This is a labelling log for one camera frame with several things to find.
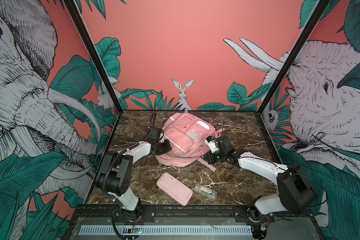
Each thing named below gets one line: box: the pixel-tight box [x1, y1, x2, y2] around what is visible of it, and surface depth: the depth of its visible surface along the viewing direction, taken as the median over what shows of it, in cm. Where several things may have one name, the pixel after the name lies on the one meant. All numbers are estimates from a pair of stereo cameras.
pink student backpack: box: [155, 112, 225, 172], surface depth 98 cm
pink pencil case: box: [156, 172, 193, 206], surface depth 82 cm
